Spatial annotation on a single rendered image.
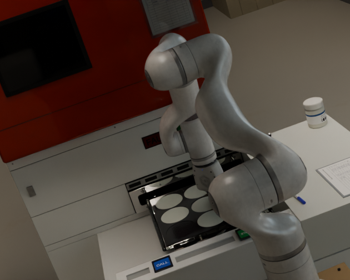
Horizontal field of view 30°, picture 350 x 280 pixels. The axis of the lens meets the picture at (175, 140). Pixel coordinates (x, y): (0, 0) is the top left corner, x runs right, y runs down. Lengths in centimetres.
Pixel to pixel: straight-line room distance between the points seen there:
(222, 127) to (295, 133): 89
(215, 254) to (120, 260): 50
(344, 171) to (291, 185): 62
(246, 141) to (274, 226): 21
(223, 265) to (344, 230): 37
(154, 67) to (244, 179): 39
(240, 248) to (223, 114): 48
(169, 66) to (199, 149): 49
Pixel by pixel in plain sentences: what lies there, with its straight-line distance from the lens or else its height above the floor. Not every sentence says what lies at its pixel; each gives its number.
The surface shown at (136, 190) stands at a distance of 242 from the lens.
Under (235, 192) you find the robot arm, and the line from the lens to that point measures 146.
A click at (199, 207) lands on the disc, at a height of 90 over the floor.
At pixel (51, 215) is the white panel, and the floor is 95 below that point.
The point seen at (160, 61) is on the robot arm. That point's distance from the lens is 166.
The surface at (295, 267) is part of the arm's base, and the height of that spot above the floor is 105.
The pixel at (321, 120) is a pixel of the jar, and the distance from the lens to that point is 241.
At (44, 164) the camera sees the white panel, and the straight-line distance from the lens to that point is 236.
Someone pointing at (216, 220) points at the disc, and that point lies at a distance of 215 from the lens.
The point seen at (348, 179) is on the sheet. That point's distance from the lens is 205.
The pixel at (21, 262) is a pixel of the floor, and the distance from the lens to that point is 431.
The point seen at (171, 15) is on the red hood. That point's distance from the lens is 220.
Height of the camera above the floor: 199
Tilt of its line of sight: 23 degrees down
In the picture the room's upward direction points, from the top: 18 degrees counter-clockwise
